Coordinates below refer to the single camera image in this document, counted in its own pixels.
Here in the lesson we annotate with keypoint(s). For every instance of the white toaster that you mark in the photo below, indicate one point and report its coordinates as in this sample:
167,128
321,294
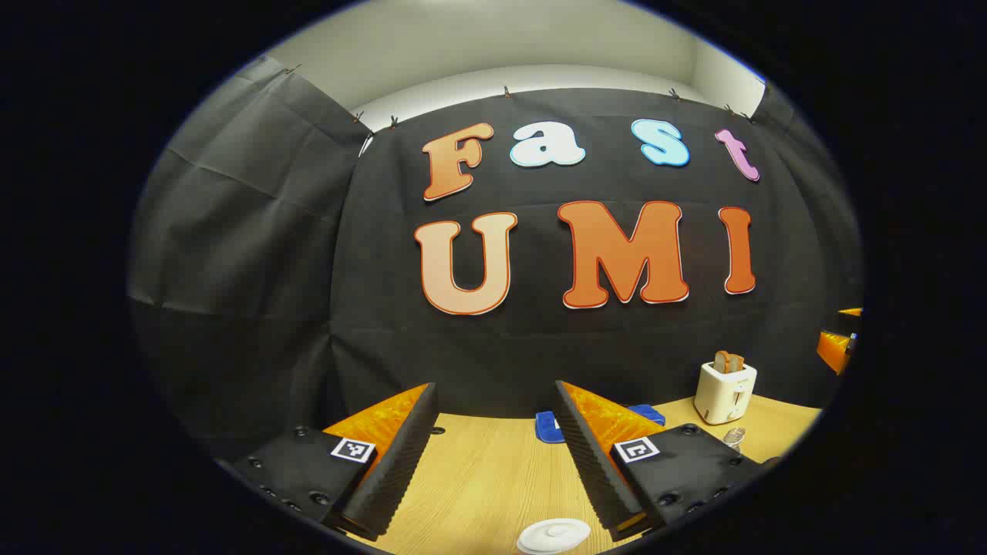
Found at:
721,397

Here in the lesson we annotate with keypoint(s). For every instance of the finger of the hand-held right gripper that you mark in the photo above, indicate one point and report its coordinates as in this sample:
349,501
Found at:
834,348
850,311

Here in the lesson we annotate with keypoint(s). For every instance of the white teacup lid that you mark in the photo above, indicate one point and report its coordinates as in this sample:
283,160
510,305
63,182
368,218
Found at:
554,532

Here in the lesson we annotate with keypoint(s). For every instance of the clear water bottle green label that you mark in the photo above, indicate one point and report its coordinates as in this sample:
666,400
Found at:
734,437

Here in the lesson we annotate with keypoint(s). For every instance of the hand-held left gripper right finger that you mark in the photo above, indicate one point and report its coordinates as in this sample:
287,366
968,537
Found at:
594,470

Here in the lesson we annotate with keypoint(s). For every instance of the brown toast slice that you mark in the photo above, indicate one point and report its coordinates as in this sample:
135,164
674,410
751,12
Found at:
722,362
737,363

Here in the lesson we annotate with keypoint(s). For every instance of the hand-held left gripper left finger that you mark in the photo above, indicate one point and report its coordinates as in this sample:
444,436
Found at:
397,470

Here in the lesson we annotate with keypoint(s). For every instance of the blue folded towel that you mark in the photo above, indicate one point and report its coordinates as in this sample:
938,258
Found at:
547,430

